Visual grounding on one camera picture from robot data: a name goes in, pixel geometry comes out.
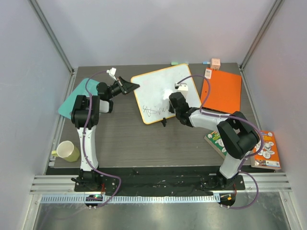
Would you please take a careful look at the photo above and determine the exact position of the pale yellow mug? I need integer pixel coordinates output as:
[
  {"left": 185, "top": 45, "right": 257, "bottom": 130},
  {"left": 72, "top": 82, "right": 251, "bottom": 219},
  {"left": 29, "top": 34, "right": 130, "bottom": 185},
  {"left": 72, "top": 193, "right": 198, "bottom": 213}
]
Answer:
[{"left": 51, "top": 140, "right": 80, "bottom": 162}]

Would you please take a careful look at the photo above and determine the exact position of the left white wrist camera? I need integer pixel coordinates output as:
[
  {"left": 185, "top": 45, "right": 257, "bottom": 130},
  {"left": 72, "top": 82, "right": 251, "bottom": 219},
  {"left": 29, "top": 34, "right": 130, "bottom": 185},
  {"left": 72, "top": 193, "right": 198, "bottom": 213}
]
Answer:
[{"left": 106, "top": 68, "right": 117, "bottom": 81}]

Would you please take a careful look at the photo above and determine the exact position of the green book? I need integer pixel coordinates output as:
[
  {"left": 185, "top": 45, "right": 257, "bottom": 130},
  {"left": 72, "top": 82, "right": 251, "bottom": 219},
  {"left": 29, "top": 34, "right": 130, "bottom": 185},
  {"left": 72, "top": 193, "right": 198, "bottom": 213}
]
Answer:
[{"left": 204, "top": 131, "right": 227, "bottom": 159}]

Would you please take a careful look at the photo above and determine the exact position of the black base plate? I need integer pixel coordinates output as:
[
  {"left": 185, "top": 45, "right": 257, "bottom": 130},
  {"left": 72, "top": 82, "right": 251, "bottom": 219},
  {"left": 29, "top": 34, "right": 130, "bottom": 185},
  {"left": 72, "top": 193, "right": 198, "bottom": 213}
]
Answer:
[{"left": 71, "top": 166, "right": 245, "bottom": 197}]

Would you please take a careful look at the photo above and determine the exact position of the pink cube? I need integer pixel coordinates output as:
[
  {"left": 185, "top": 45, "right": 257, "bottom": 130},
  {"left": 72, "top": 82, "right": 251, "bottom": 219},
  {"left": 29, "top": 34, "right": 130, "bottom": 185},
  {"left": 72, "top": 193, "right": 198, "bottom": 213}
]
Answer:
[{"left": 210, "top": 58, "right": 221, "bottom": 70}]

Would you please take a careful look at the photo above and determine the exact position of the green white eraser block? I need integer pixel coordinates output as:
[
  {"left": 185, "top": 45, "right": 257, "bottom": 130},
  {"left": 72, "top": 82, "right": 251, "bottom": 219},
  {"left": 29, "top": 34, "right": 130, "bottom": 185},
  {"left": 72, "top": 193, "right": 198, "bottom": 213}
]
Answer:
[{"left": 171, "top": 62, "right": 189, "bottom": 66}]

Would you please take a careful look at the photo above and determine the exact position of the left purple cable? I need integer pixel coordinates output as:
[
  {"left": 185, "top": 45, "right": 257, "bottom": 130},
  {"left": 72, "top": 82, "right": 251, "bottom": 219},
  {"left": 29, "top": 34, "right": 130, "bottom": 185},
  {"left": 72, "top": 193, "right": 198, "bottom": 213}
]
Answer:
[{"left": 81, "top": 71, "right": 122, "bottom": 208}]

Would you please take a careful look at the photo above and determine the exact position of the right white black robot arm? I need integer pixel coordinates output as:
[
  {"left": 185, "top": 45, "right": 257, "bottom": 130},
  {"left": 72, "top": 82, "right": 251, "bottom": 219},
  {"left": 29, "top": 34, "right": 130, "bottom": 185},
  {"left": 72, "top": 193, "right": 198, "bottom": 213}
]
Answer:
[{"left": 169, "top": 92, "right": 263, "bottom": 189}]

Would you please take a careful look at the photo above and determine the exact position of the yellow framed whiteboard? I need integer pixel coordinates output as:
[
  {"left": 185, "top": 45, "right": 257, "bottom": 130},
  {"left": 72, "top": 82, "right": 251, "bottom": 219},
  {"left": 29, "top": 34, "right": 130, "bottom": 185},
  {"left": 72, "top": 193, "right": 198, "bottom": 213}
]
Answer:
[{"left": 131, "top": 64, "right": 191, "bottom": 125}]

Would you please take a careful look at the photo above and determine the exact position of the left black whiteboard foot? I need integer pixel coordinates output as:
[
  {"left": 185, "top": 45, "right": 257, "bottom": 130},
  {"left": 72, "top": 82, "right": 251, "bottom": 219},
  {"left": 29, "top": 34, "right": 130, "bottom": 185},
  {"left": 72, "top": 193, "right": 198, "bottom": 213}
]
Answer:
[{"left": 161, "top": 117, "right": 167, "bottom": 127}]

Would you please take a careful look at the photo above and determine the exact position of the orange book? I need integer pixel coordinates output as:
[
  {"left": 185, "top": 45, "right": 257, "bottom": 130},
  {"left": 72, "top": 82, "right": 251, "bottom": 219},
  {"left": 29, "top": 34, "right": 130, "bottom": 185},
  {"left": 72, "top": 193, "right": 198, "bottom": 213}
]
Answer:
[{"left": 250, "top": 130, "right": 281, "bottom": 170}]

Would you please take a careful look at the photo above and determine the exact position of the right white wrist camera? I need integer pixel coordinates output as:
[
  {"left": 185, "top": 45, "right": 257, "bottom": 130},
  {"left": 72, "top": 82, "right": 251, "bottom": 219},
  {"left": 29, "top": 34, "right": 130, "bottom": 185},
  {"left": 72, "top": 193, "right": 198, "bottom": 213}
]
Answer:
[{"left": 175, "top": 83, "right": 189, "bottom": 98}]

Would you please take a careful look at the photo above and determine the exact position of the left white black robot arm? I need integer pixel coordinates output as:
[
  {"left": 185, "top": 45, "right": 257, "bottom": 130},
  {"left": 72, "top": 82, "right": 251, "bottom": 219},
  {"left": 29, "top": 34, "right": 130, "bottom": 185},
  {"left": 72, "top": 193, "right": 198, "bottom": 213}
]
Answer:
[{"left": 71, "top": 77, "right": 140, "bottom": 192}]

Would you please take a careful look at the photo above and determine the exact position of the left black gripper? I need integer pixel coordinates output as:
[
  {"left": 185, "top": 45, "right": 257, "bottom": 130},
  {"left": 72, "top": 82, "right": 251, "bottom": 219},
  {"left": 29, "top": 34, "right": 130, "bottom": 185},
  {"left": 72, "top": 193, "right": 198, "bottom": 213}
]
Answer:
[{"left": 108, "top": 77, "right": 140, "bottom": 100}]

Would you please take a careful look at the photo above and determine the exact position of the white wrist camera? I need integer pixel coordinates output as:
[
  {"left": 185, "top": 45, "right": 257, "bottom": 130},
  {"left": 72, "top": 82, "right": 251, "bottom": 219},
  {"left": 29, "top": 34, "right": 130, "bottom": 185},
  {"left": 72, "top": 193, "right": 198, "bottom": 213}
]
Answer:
[
  {"left": 175, "top": 83, "right": 189, "bottom": 98},
  {"left": 106, "top": 68, "right": 117, "bottom": 81}
]

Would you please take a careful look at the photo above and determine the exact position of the orange folder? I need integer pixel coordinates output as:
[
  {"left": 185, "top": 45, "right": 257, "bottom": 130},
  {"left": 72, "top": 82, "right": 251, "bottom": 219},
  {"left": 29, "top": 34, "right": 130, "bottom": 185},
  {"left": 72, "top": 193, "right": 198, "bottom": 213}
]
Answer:
[{"left": 201, "top": 68, "right": 242, "bottom": 114}]

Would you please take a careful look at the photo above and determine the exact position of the slotted grey cable duct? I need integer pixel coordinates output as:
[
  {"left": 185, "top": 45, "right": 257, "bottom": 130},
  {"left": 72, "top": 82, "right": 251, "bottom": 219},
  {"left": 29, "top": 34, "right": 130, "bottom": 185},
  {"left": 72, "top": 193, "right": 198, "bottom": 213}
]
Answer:
[{"left": 40, "top": 194, "right": 220, "bottom": 204}]

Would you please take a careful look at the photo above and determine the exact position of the teal cutting board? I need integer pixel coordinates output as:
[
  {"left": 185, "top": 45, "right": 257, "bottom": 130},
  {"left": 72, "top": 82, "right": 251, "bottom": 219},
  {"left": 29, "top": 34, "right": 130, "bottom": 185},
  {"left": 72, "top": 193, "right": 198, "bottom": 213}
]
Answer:
[{"left": 58, "top": 78, "right": 113, "bottom": 120}]

